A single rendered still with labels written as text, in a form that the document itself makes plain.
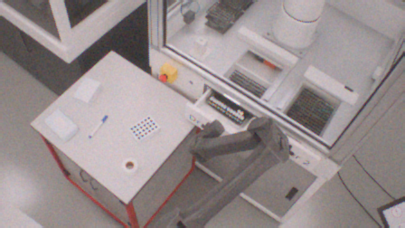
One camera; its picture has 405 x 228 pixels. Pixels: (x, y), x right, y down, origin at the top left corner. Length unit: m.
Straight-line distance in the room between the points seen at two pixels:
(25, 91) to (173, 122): 1.52
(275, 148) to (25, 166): 1.98
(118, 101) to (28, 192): 1.03
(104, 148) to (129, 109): 0.24
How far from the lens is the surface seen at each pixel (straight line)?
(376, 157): 2.94
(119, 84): 1.90
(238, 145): 1.14
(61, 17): 1.77
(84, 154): 1.73
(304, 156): 1.64
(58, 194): 2.52
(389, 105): 1.28
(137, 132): 1.70
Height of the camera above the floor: 2.28
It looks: 57 degrees down
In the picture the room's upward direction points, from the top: 9 degrees clockwise
